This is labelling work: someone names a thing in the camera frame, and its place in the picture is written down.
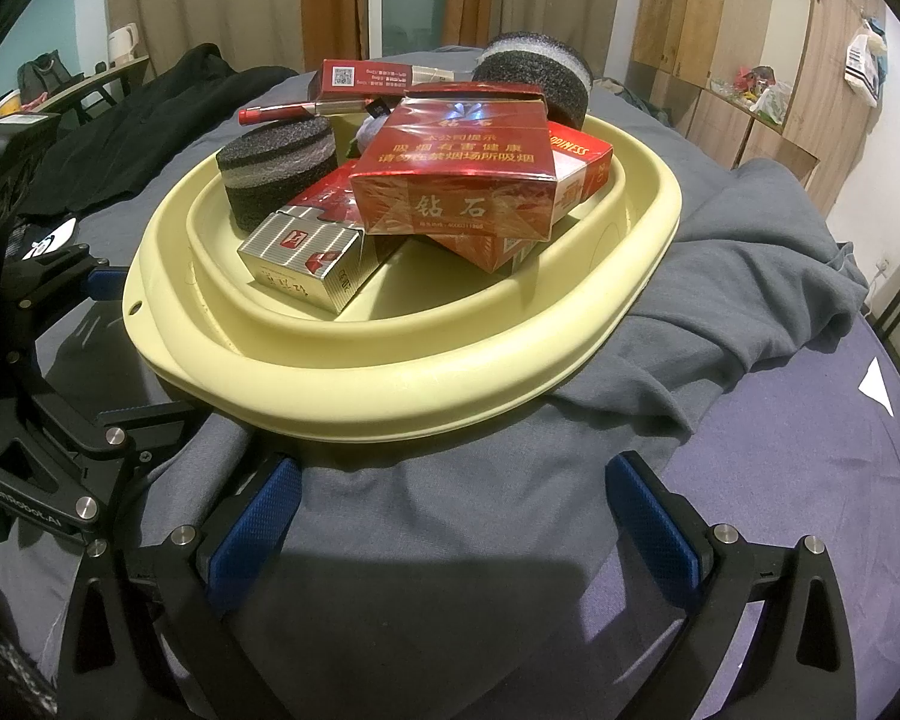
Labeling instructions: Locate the silver and red cigarette box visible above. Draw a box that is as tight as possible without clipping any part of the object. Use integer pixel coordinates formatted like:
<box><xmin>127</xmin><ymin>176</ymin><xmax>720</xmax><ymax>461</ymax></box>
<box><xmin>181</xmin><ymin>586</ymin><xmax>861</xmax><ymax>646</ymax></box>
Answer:
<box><xmin>236</xmin><ymin>206</ymin><xmax>370</xmax><ymax>316</ymax></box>

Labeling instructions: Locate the lavender foam ball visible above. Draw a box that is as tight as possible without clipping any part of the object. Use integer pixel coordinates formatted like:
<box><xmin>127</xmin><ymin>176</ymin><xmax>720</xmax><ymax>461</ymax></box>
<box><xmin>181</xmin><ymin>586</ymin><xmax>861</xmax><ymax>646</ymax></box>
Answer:
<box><xmin>355</xmin><ymin>116</ymin><xmax>392</xmax><ymax>160</ymax></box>

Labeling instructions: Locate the wooden wardrobe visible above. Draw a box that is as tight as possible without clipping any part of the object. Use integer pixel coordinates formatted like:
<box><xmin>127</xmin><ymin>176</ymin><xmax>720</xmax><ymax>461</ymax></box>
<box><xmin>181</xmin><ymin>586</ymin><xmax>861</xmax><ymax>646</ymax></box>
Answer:
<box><xmin>632</xmin><ymin>0</ymin><xmax>897</xmax><ymax>222</ymax></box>

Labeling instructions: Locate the red pen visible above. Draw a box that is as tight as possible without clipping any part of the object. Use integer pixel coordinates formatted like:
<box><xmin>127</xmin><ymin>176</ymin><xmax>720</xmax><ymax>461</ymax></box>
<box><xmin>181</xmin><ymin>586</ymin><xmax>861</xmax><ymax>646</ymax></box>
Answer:
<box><xmin>238</xmin><ymin>99</ymin><xmax>323</xmax><ymax>127</ymax></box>

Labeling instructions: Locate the red gold-print cigarette box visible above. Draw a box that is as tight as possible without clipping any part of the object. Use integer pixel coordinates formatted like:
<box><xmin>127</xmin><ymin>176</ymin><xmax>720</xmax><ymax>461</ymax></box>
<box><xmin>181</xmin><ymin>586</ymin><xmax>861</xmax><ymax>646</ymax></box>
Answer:
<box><xmin>420</xmin><ymin>229</ymin><xmax>550</xmax><ymax>275</ymax></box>

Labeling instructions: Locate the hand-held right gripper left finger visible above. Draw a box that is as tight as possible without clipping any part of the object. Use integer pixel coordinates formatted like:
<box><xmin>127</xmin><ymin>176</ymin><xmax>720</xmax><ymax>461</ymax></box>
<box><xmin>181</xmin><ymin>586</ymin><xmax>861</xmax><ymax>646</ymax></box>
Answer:
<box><xmin>56</xmin><ymin>452</ymin><xmax>305</xmax><ymax>720</ymax></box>

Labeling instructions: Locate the red cigarette box lid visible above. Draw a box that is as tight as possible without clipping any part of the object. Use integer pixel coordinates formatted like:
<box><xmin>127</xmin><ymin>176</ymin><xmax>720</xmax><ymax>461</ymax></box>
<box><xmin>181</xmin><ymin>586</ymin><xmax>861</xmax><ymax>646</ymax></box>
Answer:
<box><xmin>349</xmin><ymin>82</ymin><xmax>560</xmax><ymax>245</ymax></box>

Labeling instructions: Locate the yellow plastic basin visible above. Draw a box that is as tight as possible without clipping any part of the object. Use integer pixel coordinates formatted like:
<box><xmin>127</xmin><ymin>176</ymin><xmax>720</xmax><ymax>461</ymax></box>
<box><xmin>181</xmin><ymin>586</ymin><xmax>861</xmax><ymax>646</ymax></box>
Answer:
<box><xmin>122</xmin><ymin>109</ymin><xmax>682</xmax><ymax>445</ymax></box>

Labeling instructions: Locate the black sponge grey band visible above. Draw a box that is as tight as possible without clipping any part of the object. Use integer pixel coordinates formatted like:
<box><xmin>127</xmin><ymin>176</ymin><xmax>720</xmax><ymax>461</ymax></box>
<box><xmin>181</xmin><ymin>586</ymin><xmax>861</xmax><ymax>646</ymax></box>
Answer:
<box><xmin>216</xmin><ymin>116</ymin><xmax>340</xmax><ymax>235</ymax></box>

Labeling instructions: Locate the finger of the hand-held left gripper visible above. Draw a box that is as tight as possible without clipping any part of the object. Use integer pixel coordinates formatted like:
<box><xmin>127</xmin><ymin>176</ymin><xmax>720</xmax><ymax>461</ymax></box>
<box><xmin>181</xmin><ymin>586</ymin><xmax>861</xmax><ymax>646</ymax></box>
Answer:
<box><xmin>11</xmin><ymin>242</ymin><xmax>133</xmax><ymax>335</ymax></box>
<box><xmin>0</xmin><ymin>401</ymin><xmax>205</xmax><ymax>550</ymax></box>

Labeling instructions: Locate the red and white cigarette box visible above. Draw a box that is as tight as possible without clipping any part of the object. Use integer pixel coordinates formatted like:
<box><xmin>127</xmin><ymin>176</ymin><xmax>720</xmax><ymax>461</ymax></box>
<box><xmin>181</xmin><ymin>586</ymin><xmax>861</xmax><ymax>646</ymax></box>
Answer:
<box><xmin>285</xmin><ymin>161</ymin><xmax>367</xmax><ymax>232</ymax></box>

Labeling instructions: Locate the purple bed sheet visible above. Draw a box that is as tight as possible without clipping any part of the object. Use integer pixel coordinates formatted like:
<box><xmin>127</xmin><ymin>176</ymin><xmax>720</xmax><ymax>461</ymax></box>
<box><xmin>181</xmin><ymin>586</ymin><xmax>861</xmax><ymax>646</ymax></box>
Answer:
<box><xmin>607</xmin><ymin>311</ymin><xmax>900</xmax><ymax>720</ymax></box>

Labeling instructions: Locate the black sponge white band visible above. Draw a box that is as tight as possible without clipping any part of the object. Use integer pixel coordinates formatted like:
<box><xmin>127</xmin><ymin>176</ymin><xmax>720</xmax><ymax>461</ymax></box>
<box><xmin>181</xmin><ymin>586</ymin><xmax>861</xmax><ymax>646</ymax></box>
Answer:
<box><xmin>471</xmin><ymin>31</ymin><xmax>595</xmax><ymax>130</ymax></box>

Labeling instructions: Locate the dark side desk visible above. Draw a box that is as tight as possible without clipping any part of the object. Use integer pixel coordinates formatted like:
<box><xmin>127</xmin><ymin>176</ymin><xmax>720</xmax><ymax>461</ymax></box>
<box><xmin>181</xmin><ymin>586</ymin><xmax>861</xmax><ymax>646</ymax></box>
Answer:
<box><xmin>0</xmin><ymin>56</ymin><xmax>152</xmax><ymax>132</ymax></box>

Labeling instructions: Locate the dark backpack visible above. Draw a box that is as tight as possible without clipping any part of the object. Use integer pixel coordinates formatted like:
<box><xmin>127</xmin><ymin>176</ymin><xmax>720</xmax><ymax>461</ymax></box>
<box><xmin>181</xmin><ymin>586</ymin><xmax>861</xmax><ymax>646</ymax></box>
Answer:
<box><xmin>16</xmin><ymin>50</ymin><xmax>74</xmax><ymax>100</ymax></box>

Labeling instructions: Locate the white paper scrap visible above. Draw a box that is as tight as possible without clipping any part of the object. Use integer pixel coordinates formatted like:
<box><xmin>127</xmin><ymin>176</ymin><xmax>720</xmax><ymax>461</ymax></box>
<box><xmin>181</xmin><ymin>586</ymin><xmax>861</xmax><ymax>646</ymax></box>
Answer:
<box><xmin>858</xmin><ymin>358</ymin><xmax>896</xmax><ymax>416</ymax></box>

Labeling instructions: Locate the grey blanket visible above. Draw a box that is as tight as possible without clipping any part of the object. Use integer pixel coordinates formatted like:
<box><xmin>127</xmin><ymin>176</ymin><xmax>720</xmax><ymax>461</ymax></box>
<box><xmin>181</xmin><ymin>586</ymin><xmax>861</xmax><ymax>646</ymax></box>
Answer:
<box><xmin>0</xmin><ymin>45</ymin><xmax>871</xmax><ymax>720</ymax></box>

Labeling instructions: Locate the slim red box white label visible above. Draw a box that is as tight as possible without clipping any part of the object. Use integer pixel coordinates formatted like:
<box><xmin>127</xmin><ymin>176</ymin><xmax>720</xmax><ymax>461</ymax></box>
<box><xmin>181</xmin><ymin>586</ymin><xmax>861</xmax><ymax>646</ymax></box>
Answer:
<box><xmin>316</xmin><ymin>58</ymin><xmax>455</xmax><ymax>118</ymax></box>

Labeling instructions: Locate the red box white striped side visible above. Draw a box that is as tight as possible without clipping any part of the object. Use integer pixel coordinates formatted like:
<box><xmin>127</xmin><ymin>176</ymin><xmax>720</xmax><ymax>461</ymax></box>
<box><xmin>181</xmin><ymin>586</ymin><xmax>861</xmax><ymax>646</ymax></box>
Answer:
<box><xmin>547</xmin><ymin>120</ymin><xmax>616</xmax><ymax>223</ymax></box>

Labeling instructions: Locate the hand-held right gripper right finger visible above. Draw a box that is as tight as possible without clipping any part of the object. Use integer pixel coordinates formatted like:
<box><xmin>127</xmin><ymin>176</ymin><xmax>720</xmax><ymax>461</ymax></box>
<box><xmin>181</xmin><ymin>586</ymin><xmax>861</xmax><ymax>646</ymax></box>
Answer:
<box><xmin>604</xmin><ymin>450</ymin><xmax>880</xmax><ymax>720</ymax></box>

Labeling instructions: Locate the white plastic bag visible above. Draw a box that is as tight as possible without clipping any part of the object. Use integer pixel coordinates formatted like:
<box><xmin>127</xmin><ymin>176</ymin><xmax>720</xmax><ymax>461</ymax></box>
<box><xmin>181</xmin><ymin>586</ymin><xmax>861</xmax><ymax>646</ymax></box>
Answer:
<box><xmin>843</xmin><ymin>25</ymin><xmax>891</xmax><ymax>109</ymax></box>

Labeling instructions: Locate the white electric kettle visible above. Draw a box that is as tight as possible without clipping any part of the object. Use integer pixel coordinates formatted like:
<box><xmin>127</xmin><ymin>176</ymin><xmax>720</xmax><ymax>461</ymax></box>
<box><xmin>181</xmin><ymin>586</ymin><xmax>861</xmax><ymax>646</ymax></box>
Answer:
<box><xmin>106</xmin><ymin>22</ymin><xmax>141</xmax><ymax>66</ymax></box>

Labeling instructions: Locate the black cloth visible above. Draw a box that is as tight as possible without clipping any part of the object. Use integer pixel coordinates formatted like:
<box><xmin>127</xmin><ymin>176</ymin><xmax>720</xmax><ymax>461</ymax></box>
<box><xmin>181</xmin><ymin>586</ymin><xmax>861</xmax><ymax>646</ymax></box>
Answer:
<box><xmin>15</xmin><ymin>43</ymin><xmax>301</xmax><ymax>220</ymax></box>

